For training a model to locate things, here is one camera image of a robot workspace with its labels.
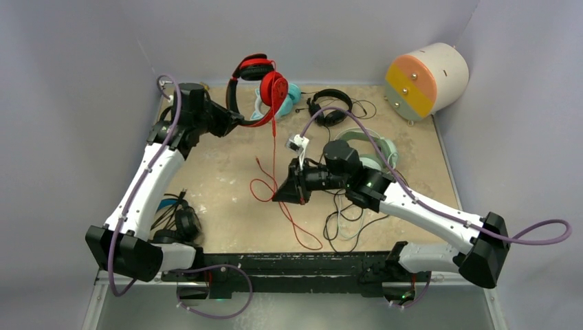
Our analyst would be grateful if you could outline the red headphones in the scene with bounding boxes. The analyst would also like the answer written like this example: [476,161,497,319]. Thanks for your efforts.
[226,53,325,252]

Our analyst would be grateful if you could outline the black blue gaming headphones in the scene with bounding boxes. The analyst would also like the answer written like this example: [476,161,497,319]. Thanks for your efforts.
[149,190,201,246]

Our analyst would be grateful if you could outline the teal cat ear headphones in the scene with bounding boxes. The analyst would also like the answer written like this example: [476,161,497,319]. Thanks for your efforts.
[250,83,301,120]

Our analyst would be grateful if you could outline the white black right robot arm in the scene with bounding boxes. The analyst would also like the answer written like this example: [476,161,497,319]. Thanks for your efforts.
[273,135,510,289]

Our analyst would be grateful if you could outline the mint green headphones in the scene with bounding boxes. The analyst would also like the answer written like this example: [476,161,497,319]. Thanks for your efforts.
[323,127,402,242]

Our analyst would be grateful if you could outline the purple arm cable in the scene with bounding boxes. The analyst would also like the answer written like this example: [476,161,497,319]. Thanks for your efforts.
[107,74,183,298]
[298,107,573,247]

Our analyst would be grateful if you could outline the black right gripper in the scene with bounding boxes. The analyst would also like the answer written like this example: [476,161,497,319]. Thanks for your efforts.
[273,156,349,206]

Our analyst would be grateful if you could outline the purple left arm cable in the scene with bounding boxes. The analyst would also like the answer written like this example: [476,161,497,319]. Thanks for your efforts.
[107,74,183,298]

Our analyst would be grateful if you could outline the round pastel drawer box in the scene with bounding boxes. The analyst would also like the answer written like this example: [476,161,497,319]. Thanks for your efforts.
[385,43,470,122]

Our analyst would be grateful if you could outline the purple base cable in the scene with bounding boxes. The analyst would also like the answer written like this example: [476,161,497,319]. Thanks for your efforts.
[176,264,255,320]

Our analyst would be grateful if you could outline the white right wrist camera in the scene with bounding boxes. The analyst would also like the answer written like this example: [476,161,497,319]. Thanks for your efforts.
[285,134,310,170]

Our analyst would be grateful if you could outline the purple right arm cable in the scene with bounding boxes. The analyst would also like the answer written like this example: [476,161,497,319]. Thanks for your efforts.
[298,107,573,247]

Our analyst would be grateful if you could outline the small black headphones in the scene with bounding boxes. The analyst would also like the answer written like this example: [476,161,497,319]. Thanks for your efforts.
[302,88,377,142]

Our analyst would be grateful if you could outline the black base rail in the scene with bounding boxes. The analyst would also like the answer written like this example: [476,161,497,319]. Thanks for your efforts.
[162,251,430,301]

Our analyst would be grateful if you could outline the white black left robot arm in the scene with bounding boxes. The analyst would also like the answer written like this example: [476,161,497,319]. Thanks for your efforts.
[85,82,243,282]

